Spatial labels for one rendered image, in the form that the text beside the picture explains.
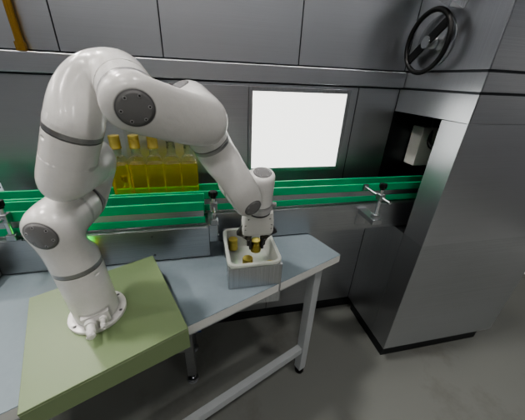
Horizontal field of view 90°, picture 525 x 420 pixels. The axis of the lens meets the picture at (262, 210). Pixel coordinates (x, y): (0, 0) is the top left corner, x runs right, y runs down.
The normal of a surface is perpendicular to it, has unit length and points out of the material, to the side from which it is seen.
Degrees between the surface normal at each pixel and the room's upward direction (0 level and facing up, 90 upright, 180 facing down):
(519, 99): 90
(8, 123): 90
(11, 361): 0
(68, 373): 4
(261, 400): 0
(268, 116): 90
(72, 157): 106
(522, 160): 90
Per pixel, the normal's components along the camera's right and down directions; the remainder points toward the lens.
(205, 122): 0.59, 0.49
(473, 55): -0.98, 0.06
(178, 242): 0.21, 0.45
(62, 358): 0.02, -0.86
